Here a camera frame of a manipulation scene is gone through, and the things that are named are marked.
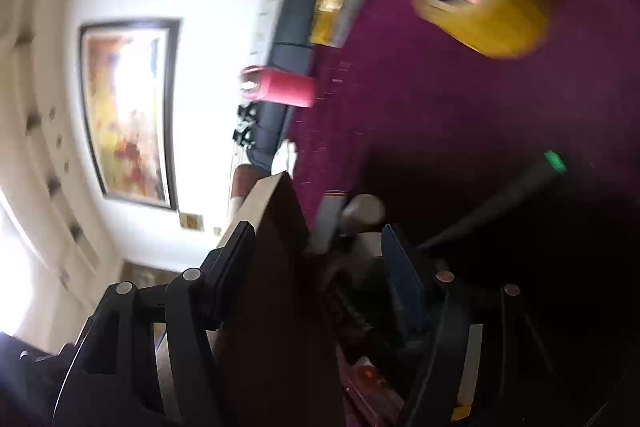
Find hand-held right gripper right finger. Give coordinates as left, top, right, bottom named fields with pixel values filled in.
left=381, top=223, right=531, bottom=427

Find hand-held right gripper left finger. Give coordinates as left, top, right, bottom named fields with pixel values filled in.
left=52, top=221, right=258, bottom=427

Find brown cardboard box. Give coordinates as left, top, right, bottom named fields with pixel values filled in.
left=207, top=171, right=346, bottom=427

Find black marker green cap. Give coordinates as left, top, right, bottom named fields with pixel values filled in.
left=417, top=149, right=567, bottom=253

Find brown armchair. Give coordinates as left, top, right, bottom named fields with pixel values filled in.
left=229, top=164, right=263, bottom=218

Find orange-red item clear pack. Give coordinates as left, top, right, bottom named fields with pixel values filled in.
left=350, top=357, right=396, bottom=400

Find white work gloves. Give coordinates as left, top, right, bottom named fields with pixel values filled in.
left=272, top=141, right=298, bottom=172

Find maroon tablecloth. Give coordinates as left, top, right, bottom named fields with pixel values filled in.
left=285, top=0, right=640, bottom=408

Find pink knit-sleeved bottle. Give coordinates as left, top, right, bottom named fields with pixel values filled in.
left=239, top=66, right=317, bottom=108

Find black leather sofa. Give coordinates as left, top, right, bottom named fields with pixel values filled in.
left=247, top=0, right=378, bottom=168

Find gold yellow bag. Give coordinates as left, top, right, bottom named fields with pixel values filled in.
left=309, top=0, right=358, bottom=48

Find framed wall painting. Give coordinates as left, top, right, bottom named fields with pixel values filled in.
left=78, top=18, right=182, bottom=212

